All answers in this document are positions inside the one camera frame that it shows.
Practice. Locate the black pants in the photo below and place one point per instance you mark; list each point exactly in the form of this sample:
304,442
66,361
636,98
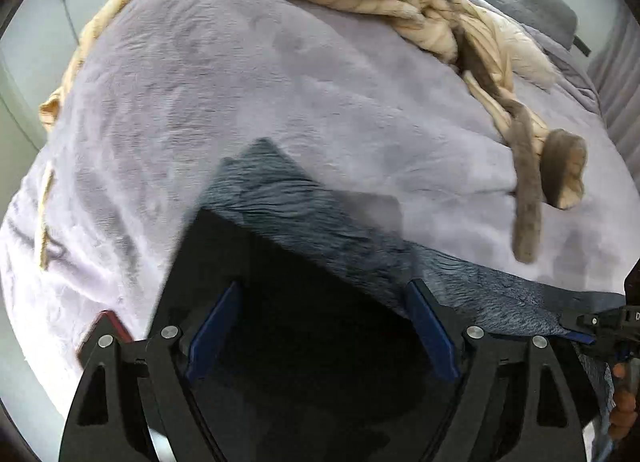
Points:
251,426

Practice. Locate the red phone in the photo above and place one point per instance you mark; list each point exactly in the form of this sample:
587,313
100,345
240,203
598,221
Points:
105,329

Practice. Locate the lavender plush bedspread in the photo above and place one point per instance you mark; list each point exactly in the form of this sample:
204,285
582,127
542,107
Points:
174,87

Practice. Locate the cream striped brown-trimmed blanket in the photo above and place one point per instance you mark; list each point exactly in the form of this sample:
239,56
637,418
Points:
488,50

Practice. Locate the grey pillow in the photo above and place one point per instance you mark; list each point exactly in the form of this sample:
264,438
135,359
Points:
540,35

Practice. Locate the person's right hand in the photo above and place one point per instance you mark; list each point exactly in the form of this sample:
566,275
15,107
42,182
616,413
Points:
624,414

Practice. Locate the grey curtain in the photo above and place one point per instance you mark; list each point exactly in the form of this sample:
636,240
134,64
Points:
615,71

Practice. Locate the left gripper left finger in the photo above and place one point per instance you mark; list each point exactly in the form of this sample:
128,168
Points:
128,391

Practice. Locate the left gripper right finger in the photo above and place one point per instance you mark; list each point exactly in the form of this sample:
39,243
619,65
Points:
510,399

